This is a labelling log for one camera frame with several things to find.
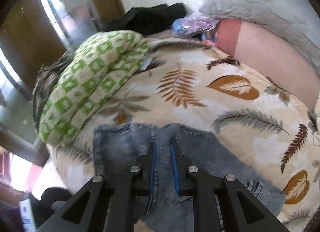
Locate grey quilted pillow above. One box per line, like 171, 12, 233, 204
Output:
200, 0, 319, 71

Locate black clothing pile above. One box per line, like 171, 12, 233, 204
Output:
102, 3, 187, 36

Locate grey-blue denim pants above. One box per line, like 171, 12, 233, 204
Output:
93, 123, 285, 231

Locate purple plastic bag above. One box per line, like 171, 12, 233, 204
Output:
171, 13, 221, 36

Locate brown wooden door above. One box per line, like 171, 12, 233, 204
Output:
1, 0, 66, 90

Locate leaf-pattern cream blanket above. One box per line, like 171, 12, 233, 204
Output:
46, 38, 319, 231

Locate green white checkered blanket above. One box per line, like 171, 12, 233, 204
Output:
39, 30, 148, 146

